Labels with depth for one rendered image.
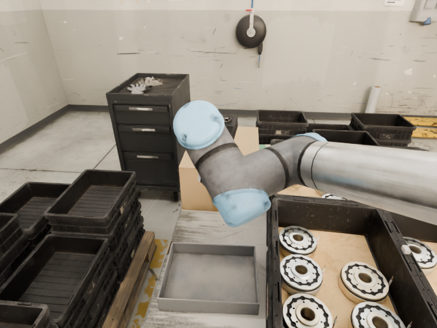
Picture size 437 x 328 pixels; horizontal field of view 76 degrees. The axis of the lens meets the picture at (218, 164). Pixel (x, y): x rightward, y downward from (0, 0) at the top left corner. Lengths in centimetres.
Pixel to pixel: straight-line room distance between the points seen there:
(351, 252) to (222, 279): 37
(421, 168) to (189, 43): 366
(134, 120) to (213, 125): 166
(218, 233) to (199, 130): 68
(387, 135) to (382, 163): 218
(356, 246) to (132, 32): 366
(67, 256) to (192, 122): 125
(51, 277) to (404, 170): 140
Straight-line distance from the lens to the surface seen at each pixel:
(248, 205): 39
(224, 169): 40
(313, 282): 75
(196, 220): 110
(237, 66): 387
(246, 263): 95
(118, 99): 201
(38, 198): 205
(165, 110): 193
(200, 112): 41
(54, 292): 145
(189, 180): 106
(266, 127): 229
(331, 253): 86
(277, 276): 64
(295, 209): 86
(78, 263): 152
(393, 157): 37
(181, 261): 96
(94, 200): 167
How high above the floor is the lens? 143
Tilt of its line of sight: 30 degrees down
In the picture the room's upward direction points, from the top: straight up
